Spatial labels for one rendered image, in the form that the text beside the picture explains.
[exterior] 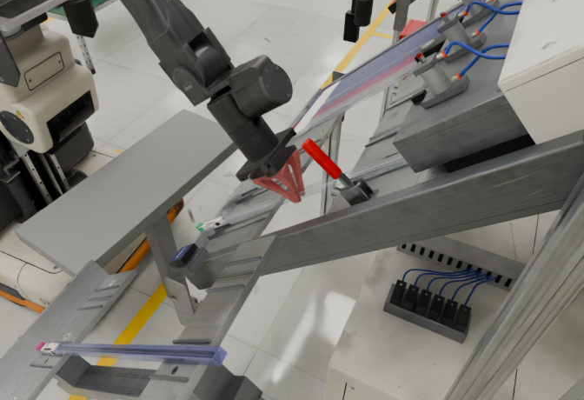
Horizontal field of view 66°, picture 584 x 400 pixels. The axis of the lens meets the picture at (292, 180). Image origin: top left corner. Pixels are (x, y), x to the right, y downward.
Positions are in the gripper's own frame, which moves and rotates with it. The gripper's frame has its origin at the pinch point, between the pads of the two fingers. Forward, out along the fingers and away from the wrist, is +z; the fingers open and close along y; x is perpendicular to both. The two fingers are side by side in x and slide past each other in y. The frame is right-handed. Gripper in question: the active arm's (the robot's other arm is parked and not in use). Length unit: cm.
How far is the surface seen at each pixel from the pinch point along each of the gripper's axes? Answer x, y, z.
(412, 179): -22.7, -4.9, -0.8
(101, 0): 187, 142, -77
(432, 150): -27.5, -6.1, -4.5
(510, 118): -36.0, -6.2, -5.6
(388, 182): -18.7, -3.5, -0.4
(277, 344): 69, 16, 63
